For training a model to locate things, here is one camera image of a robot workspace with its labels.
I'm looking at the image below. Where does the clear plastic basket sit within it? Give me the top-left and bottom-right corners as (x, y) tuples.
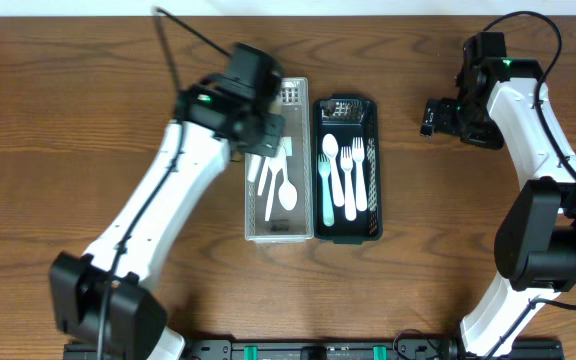
(244, 77), (314, 243)

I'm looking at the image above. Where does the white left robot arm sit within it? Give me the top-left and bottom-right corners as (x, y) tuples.
(49, 82), (285, 359)

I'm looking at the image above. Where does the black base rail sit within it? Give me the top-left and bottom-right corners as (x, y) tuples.
(62, 333), (566, 360)

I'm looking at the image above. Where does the white label in basket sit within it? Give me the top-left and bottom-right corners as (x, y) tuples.
(282, 136), (293, 157)

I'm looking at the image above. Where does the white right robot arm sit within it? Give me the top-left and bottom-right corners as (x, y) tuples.
(420, 55), (576, 359)

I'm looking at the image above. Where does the black plastic basket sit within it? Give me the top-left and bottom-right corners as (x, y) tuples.
(312, 94), (383, 245)

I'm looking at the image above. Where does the white plastic fork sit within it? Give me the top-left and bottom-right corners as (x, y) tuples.
(340, 146), (357, 221)
(352, 137), (367, 212)

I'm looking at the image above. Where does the pale pink plastic spoon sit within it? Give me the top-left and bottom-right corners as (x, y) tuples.
(322, 134), (344, 207)

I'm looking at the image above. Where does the mint green plastic fork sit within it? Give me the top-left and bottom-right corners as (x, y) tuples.
(317, 154), (335, 227)

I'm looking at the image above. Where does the white plastic spoon top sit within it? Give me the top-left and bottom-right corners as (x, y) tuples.
(257, 157), (270, 196)

